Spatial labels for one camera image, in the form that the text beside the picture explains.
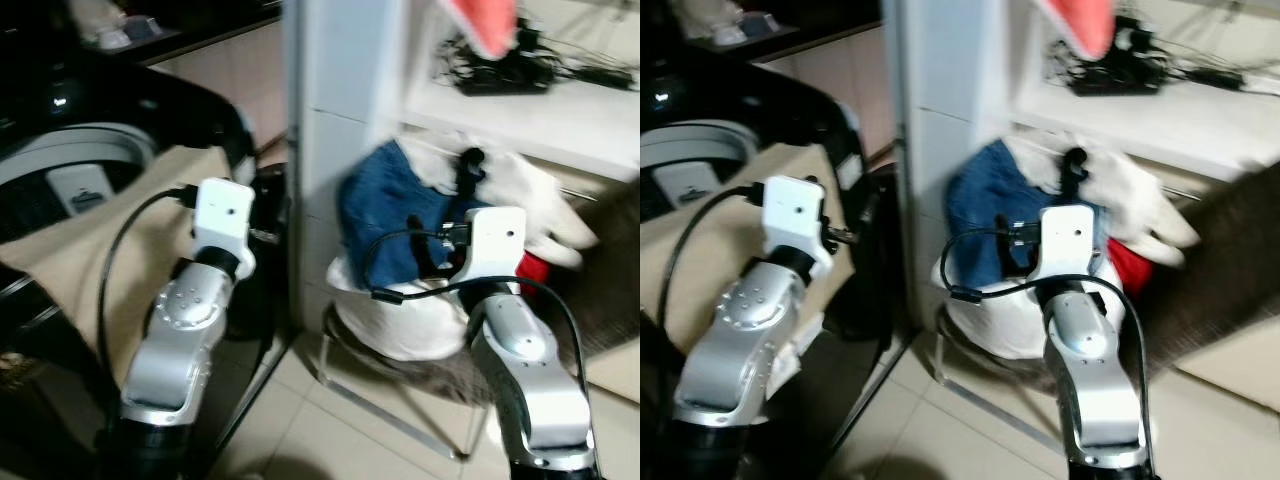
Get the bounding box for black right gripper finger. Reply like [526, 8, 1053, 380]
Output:
[1061, 147, 1092, 199]
[457, 147, 489, 199]

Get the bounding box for blue denim garment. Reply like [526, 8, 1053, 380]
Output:
[945, 140, 1106, 287]
[338, 140, 493, 291]

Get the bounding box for beige cloth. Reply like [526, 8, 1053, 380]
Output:
[640, 140, 851, 373]
[0, 145, 237, 387]

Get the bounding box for black washing machine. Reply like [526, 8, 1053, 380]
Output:
[0, 45, 297, 480]
[640, 45, 907, 480]

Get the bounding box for white garment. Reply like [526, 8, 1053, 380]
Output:
[398, 128, 601, 271]
[1005, 130, 1201, 269]

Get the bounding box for red garment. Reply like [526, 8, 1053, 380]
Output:
[515, 252, 553, 298]
[1105, 238, 1157, 301]

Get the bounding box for chair with brown cushion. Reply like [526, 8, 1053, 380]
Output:
[930, 300, 1063, 453]
[320, 300, 501, 463]

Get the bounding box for pink red cloth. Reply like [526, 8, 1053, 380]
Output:
[1035, 0, 1117, 59]
[445, 0, 521, 61]

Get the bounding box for white cabinet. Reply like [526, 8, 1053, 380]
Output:
[885, 0, 1280, 321]
[285, 0, 641, 333]

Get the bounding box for brown rug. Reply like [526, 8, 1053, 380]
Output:
[560, 180, 641, 367]
[1140, 155, 1280, 391]

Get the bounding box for dark counter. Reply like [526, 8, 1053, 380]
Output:
[0, 0, 286, 71]
[640, 0, 886, 67]

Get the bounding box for small grey box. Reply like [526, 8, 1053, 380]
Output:
[120, 14, 167, 44]
[740, 10, 793, 41]

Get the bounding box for white crumpled cloth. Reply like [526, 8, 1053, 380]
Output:
[675, 0, 746, 47]
[70, 0, 131, 51]

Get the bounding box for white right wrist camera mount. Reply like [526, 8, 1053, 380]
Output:
[1036, 204, 1099, 287]
[455, 207, 529, 293]

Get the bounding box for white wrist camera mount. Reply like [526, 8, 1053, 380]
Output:
[190, 178, 257, 277]
[1036, 204, 1099, 287]
[762, 175, 832, 277]
[455, 207, 529, 293]

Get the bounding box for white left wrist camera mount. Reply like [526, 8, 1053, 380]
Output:
[762, 175, 832, 277]
[190, 178, 257, 277]

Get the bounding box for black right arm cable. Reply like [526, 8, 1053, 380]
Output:
[946, 226, 1159, 471]
[360, 228, 593, 471]

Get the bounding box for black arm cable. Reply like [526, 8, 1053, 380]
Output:
[360, 228, 593, 471]
[96, 185, 201, 393]
[662, 183, 769, 393]
[946, 226, 1159, 471]

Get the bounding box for black cable bundle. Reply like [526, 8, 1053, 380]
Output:
[438, 25, 641, 98]
[1045, 15, 1280, 98]

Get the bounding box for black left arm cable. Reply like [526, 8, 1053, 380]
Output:
[96, 185, 201, 393]
[662, 183, 769, 393]

